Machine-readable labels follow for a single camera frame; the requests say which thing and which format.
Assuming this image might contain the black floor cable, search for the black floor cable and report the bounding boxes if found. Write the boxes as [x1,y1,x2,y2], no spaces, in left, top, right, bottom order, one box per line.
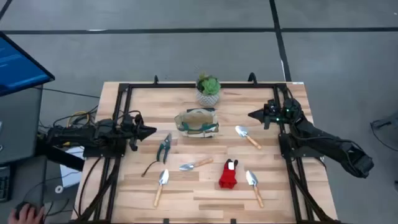
[33,86,101,100]

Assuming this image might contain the red gardening glove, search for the red gardening glove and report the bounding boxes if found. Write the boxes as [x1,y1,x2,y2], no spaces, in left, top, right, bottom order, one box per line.
[218,158,239,190]

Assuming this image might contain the person's hand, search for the person's hand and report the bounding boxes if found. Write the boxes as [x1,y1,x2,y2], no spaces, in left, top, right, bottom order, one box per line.
[7,203,46,224]

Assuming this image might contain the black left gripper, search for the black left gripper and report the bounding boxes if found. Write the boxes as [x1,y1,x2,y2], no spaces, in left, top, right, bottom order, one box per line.
[122,113,157,152]

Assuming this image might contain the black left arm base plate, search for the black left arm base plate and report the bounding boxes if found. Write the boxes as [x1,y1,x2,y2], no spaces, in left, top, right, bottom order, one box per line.
[82,144,127,159]

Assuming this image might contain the black keyboard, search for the black keyboard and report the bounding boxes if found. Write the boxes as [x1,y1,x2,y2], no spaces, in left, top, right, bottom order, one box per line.
[0,166,12,203]

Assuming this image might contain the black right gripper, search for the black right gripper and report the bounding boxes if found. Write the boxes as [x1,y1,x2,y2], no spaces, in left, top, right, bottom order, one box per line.
[247,98,284,131]

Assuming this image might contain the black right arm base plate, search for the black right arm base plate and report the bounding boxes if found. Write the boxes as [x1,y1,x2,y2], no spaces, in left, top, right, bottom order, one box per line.
[278,133,325,159]

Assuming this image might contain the wooden-handled metal trowel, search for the wooden-handled metal trowel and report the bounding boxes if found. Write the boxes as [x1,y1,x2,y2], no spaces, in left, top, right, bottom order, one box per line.
[152,169,170,208]
[234,125,263,151]
[245,169,265,209]
[178,157,215,172]

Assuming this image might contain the black computer mouse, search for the black computer mouse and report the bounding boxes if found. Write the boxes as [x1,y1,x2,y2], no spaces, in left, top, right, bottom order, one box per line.
[14,201,32,218]

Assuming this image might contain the black metal table frame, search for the black metal table frame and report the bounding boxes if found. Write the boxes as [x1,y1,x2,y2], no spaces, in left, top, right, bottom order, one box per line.
[73,81,343,224]

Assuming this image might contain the succulent in white patterned pot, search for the succulent in white patterned pot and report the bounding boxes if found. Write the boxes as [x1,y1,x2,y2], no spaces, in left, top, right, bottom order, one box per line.
[195,72,222,108]

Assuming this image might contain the beige green-trimmed gardening bag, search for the beige green-trimmed gardening bag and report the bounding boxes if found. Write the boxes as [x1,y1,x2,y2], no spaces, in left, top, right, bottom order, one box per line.
[174,107,220,139]

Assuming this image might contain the black desk support bar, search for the black desk support bar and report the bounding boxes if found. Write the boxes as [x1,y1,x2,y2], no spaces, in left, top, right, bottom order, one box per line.
[35,139,85,172]

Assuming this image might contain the grey desk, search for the grey desk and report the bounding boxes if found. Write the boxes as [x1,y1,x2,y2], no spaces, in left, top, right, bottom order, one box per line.
[0,86,44,166]

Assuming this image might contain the white paper sheet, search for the white paper sheet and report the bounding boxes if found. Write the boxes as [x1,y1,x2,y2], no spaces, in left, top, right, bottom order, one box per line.
[60,146,85,188]

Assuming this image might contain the computer monitor blue screen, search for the computer monitor blue screen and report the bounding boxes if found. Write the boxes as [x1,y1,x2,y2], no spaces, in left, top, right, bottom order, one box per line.
[0,30,56,98]

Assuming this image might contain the green-handled pruning shears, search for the green-handled pruning shears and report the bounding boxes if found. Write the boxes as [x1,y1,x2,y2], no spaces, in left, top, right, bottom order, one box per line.
[141,132,173,179]

